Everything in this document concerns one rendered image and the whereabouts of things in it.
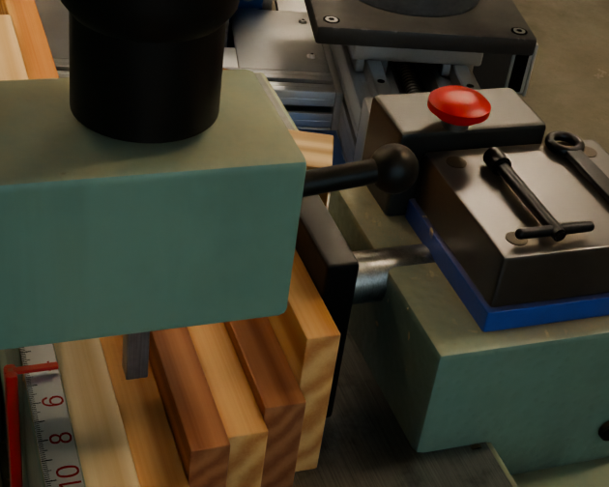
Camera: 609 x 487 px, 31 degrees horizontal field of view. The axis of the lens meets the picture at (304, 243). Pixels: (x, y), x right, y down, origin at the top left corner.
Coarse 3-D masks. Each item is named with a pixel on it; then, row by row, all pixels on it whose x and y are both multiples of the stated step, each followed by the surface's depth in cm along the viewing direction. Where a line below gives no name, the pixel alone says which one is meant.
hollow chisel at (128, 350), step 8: (128, 336) 44; (136, 336) 44; (144, 336) 44; (128, 344) 44; (136, 344) 44; (144, 344) 44; (128, 352) 44; (136, 352) 44; (144, 352) 44; (128, 360) 44; (136, 360) 44; (144, 360) 45; (128, 368) 44; (136, 368) 45; (144, 368) 45; (128, 376) 45; (136, 376) 45; (144, 376) 45
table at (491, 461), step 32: (288, 128) 73; (0, 352) 57; (352, 352) 55; (352, 384) 54; (352, 416) 52; (384, 416) 52; (320, 448) 50; (352, 448) 50; (384, 448) 50; (448, 448) 51; (480, 448) 51; (320, 480) 48; (352, 480) 49; (384, 480) 49; (416, 480) 49; (448, 480) 49; (480, 480) 49; (512, 480) 50; (544, 480) 54; (576, 480) 54; (608, 480) 55
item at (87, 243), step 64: (0, 128) 37; (64, 128) 37; (256, 128) 39; (0, 192) 34; (64, 192) 35; (128, 192) 36; (192, 192) 37; (256, 192) 37; (0, 256) 36; (64, 256) 36; (128, 256) 37; (192, 256) 38; (256, 256) 39; (0, 320) 37; (64, 320) 38; (128, 320) 39; (192, 320) 40
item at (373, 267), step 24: (312, 216) 48; (312, 240) 47; (336, 240) 47; (312, 264) 47; (336, 264) 45; (360, 264) 51; (384, 264) 52; (408, 264) 52; (336, 288) 46; (360, 288) 51; (384, 288) 52; (336, 312) 47; (336, 360) 49; (336, 384) 50
